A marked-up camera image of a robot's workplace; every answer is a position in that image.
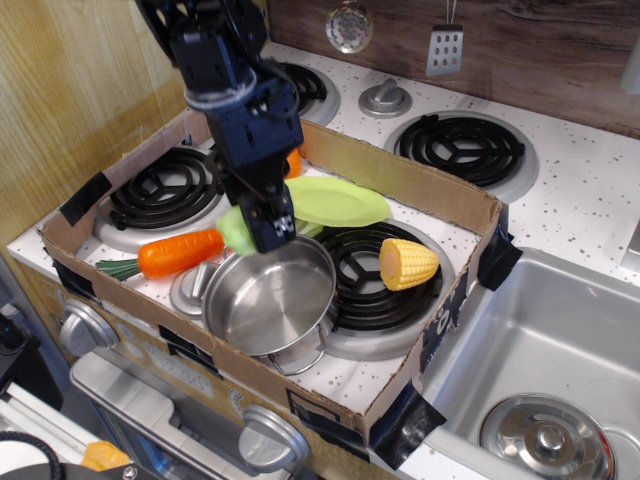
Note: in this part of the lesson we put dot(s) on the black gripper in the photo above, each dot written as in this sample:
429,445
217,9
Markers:
254,131

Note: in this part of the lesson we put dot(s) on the green toy broccoli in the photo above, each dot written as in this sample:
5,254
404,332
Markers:
235,233

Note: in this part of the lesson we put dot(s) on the stainless steel pan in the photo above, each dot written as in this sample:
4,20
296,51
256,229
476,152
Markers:
279,307

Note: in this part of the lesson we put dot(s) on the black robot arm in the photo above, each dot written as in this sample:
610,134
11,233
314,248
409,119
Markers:
216,45

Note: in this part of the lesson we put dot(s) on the silver stove knob near pan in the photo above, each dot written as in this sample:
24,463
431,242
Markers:
188,288

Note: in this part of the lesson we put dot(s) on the light green toy plate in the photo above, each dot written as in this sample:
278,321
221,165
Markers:
335,202

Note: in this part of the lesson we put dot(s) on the orange toy carrot tip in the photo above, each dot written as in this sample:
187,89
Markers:
294,162

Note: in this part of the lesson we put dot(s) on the front left black burner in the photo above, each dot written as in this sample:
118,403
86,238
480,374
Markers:
178,193

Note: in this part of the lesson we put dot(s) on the black burner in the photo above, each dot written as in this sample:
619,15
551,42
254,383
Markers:
374,323
476,147
178,193
318,99

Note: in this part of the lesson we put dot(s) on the orange toy carrot with leaves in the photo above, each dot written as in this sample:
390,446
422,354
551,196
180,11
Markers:
168,256

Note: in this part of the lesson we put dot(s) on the front right black burner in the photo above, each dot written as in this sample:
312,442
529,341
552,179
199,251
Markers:
374,323

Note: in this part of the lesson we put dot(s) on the back left black burner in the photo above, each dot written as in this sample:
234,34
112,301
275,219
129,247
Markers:
318,99

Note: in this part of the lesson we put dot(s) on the yellow toy corn cob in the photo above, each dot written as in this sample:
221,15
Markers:
406,264

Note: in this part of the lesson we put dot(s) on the silver stove knob back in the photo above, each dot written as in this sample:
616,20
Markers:
385,101

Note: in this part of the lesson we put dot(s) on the hanging silver strainer ladle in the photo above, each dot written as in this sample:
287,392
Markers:
349,27

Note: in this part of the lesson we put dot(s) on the brown cardboard fence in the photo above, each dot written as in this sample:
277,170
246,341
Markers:
157,340

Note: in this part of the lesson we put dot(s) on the silver oven knob left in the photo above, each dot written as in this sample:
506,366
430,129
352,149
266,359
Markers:
85,330

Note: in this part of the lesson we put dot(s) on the silver oven knob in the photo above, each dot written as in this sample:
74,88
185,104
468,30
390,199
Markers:
268,443
85,330

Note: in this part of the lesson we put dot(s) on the back right black burner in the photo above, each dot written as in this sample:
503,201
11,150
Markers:
476,147

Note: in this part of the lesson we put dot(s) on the silver oven knob right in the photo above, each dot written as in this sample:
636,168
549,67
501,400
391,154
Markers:
268,443

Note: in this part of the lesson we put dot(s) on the hanging silver slotted spatula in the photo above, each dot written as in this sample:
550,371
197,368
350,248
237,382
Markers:
445,45

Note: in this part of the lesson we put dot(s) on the yellow sponge piece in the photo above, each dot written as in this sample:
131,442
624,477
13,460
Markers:
102,455

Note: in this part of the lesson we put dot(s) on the silver toy sink basin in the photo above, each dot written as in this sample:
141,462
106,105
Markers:
551,328

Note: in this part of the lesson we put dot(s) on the silver pot lid in sink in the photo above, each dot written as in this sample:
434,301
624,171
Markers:
548,437

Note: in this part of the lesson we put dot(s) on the silver oven door handle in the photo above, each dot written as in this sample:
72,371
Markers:
196,442

